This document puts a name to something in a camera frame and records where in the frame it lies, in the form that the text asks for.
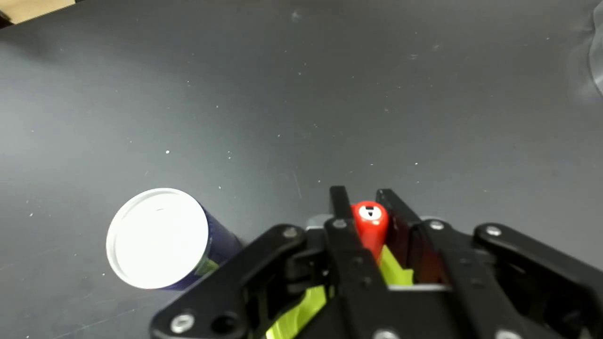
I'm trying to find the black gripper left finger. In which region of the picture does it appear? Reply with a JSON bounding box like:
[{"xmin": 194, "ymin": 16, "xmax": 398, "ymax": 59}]
[{"xmin": 149, "ymin": 185, "xmax": 396, "ymax": 339}]

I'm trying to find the red marker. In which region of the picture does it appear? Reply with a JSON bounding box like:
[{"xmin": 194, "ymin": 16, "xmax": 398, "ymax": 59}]
[{"xmin": 351, "ymin": 200, "xmax": 392, "ymax": 264}]

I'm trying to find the blue drink can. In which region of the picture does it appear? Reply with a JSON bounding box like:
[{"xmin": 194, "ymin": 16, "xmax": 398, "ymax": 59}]
[{"xmin": 104, "ymin": 187, "xmax": 245, "ymax": 292}]

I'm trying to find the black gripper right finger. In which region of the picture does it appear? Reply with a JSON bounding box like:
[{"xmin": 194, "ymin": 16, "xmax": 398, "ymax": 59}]
[{"xmin": 375, "ymin": 187, "xmax": 603, "ymax": 339}]

